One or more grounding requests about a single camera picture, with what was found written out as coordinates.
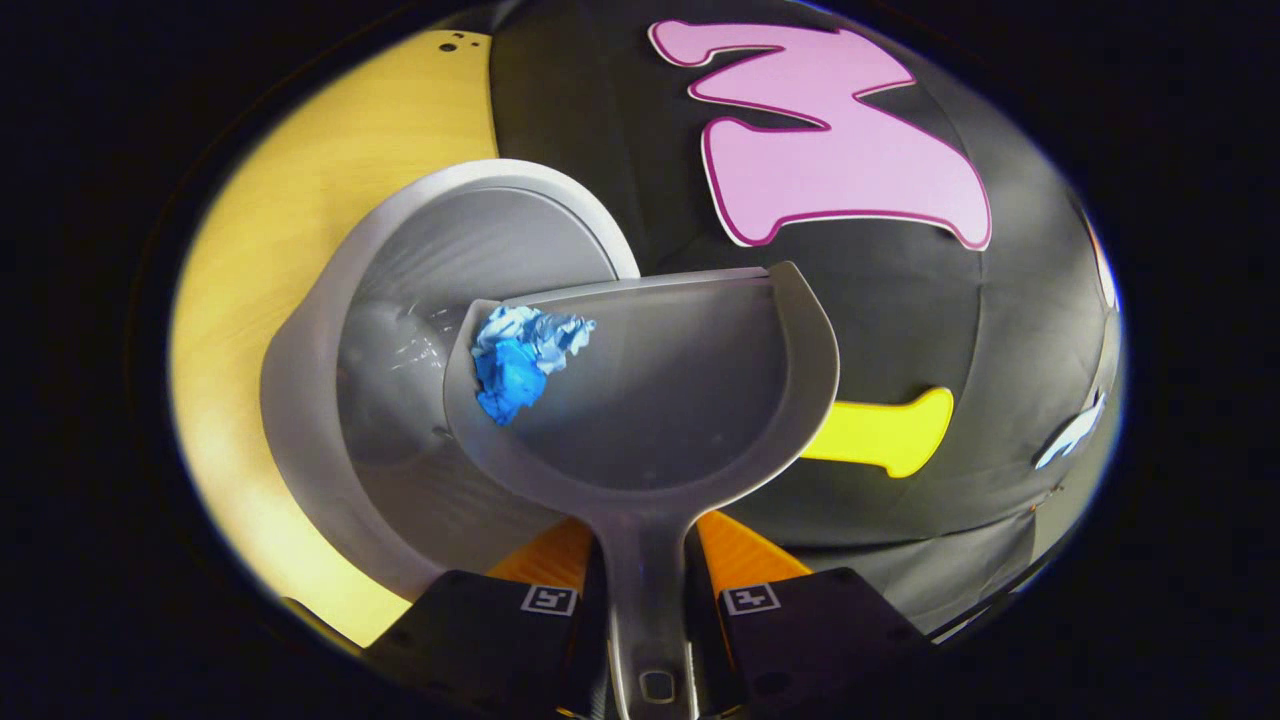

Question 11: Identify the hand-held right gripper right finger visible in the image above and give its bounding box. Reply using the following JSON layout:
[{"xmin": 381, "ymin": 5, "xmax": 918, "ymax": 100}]
[{"xmin": 685, "ymin": 510, "xmax": 941, "ymax": 720}]

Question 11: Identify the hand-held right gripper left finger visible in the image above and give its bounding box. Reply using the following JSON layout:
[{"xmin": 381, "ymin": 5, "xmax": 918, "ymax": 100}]
[{"xmin": 362, "ymin": 517, "xmax": 613, "ymax": 720}]

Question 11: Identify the blue paper trash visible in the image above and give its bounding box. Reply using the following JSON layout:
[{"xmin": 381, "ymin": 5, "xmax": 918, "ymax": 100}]
[{"xmin": 470, "ymin": 305, "xmax": 598, "ymax": 428}]

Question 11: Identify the grey dustpan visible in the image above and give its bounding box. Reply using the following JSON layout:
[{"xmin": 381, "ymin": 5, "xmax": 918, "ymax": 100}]
[{"xmin": 443, "ymin": 262, "xmax": 841, "ymax": 720}]

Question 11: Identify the white ribbed garbage bin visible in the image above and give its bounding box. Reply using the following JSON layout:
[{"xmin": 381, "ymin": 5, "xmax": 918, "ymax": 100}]
[{"xmin": 260, "ymin": 158, "xmax": 641, "ymax": 601}]

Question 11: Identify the wooden desktop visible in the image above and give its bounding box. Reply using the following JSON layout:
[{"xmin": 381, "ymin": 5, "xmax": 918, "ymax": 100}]
[{"xmin": 168, "ymin": 28, "xmax": 501, "ymax": 651}]

